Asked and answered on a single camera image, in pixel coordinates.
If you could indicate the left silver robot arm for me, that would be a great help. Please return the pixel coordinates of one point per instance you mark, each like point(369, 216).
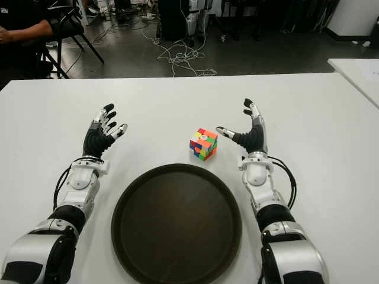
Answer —
point(80, 177)

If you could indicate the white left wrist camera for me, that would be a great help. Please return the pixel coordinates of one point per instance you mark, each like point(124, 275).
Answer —
point(104, 168)

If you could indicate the black equipment case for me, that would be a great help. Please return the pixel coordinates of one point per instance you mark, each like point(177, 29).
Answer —
point(173, 20)

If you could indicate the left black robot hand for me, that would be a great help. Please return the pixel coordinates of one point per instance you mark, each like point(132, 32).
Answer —
point(94, 142)

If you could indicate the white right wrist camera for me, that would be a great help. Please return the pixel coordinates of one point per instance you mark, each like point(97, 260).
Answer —
point(240, 162)

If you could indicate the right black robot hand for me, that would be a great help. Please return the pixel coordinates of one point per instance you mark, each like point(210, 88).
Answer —
point(254, 139)

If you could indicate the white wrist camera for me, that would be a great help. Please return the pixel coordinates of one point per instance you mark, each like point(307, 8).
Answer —
point(240, 162)
point(104, 168)

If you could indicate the bare person forearm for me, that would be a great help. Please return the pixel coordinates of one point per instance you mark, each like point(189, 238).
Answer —
point(29, 31)

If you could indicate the multicoloured Rubik's cube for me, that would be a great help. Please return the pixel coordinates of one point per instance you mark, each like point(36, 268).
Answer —
point(204, 145)

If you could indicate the white cabinet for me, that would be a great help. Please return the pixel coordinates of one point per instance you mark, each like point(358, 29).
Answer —
point(352, 14)

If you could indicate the seated person in black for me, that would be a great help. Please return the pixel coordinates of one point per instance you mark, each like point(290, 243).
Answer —
point(23, 12)

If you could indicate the small white floor object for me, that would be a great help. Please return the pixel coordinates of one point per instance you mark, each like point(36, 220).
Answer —
point(366, 43)

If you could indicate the white silver humanoid robot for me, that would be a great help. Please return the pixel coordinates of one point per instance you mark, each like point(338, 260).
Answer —
point(192, 23)

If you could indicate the white side table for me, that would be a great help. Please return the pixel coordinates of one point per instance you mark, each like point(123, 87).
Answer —
point(361, 77)

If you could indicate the black folding chair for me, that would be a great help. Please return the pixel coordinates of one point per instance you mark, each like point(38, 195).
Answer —
point(71, 28)

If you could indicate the bare person hand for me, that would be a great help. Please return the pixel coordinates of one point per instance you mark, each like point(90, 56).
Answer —
point(4, 35)

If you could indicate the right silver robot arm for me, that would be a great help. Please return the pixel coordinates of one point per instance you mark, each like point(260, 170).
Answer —
point(257, 174)

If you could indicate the dark brown round plate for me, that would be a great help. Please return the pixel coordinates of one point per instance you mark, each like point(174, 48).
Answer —
point(177, 225)

